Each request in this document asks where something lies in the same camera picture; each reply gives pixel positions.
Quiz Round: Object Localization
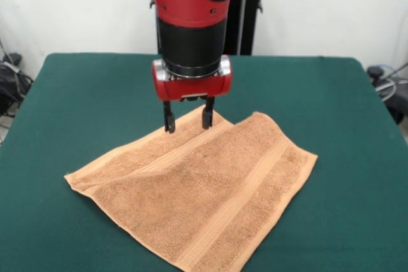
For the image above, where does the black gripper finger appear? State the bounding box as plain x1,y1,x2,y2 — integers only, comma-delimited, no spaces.
201,97,216,130
162,100,177,134

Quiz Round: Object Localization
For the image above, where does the dark green tablecloth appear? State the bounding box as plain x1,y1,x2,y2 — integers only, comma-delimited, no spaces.
0,52,408,272

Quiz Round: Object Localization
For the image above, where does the orange terry towel white tag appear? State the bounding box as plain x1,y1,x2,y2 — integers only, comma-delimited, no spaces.
63,103,319,272

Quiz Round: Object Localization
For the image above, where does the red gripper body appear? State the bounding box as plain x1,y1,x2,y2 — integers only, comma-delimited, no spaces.
151,55,233,103

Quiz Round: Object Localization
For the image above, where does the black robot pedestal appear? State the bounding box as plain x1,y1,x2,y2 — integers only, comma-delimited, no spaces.
148,0,281,55

